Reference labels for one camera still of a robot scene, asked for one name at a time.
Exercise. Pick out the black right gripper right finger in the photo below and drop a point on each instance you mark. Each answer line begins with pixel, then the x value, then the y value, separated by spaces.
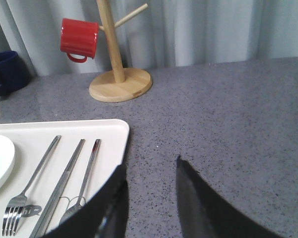
pixel 203 213

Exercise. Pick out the wooden mug tree stand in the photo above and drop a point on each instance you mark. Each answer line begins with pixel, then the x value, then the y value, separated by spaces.
pixel 120 84

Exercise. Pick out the dark blue mug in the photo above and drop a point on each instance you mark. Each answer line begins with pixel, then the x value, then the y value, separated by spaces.
pixel 14 74

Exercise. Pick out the cream rabbit serving tray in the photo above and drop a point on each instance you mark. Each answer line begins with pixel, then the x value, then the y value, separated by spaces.
pixel 31 141

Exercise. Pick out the red ribbed mug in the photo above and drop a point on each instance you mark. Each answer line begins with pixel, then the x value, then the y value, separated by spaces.
pixel 79 39

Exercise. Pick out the grey curtain backdrop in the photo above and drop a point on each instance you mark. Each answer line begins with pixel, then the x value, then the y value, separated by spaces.
pixel 168 33

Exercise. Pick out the silver metal chopstick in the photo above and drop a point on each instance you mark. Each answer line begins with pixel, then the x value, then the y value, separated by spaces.
pixel 47 213

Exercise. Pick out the silver metal spoon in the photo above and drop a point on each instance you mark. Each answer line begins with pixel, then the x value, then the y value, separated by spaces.
pixel 72 210

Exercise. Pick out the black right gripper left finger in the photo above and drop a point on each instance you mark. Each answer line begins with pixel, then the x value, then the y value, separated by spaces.
pixel 105 215

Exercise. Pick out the silver metal fork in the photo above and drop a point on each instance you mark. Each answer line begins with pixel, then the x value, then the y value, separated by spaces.
pixel 15 206

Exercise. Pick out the white round plate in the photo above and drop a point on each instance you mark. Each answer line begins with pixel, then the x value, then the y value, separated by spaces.
pixel 7 158

